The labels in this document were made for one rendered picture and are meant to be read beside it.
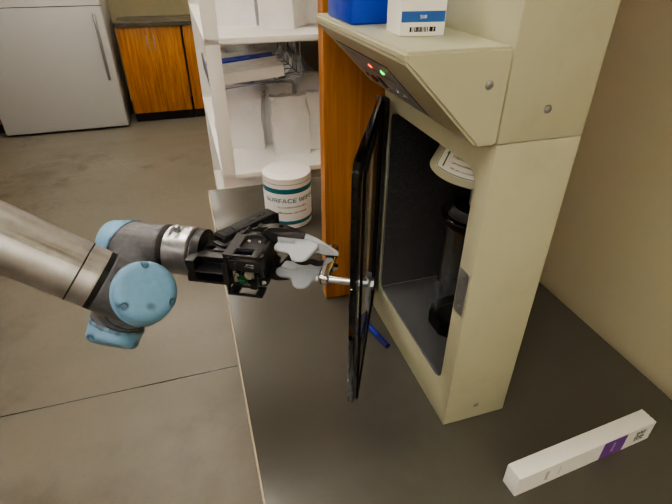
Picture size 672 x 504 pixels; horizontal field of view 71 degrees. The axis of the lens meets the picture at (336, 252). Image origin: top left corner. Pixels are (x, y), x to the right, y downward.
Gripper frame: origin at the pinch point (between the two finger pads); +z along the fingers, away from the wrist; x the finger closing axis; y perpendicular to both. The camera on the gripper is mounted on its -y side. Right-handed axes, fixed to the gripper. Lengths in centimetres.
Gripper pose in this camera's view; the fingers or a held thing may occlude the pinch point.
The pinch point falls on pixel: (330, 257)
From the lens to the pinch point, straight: 70.7
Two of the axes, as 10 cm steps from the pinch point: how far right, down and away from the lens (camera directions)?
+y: -1.8, 5.3, -8.3
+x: 0.0, -8.4, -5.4
